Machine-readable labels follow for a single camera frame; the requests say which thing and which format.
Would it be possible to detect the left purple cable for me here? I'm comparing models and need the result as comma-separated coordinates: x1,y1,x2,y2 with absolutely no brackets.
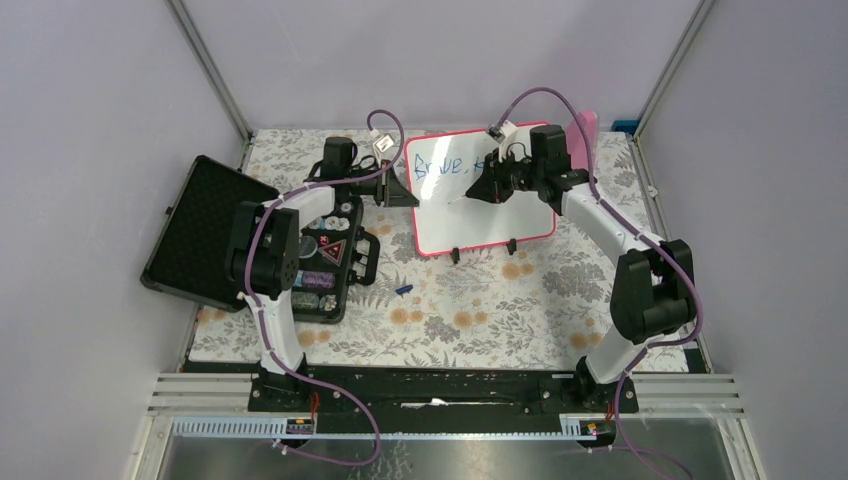
242,109,407,468

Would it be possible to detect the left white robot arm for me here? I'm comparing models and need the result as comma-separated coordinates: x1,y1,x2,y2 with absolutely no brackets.
225,131,419,411

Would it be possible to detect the purple cable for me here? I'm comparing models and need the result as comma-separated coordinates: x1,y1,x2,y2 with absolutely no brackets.
496,87,705,478
242,109,407,468

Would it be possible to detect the pink eraser block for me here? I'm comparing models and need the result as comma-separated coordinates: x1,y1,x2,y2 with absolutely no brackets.
565,110,598,170

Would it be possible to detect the pink framed whiteboard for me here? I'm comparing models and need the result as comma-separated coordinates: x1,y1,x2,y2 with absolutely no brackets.
404,128,557,257

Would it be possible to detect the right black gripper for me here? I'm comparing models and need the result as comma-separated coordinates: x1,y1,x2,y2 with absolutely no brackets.
466,148,544,205

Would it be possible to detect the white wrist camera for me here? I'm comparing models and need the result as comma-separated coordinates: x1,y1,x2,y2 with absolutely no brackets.
486,120,528,163
369,129,396,162

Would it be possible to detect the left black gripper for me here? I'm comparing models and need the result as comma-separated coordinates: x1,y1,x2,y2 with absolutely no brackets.
343,159,418,207

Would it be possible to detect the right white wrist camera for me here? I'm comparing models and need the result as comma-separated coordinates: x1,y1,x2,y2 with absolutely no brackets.
486,120,528,163

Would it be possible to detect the open black case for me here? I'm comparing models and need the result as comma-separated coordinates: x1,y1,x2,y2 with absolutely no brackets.
140,155,380,324

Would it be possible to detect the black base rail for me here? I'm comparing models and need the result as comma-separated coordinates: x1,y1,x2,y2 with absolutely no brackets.
248,365,639,435

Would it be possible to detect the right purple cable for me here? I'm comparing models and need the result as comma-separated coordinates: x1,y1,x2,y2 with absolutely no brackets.
496,87,705,478

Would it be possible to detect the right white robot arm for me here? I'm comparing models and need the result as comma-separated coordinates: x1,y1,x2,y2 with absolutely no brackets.
465,122,700,412

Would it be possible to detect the floral table mat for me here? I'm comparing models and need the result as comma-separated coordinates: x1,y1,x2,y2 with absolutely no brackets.
192,128,690,372

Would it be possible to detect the blue corner object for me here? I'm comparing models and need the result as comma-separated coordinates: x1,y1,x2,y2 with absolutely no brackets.
610,119,640,135

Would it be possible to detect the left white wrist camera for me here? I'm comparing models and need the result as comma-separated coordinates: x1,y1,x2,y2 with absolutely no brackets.
369,129,396,162

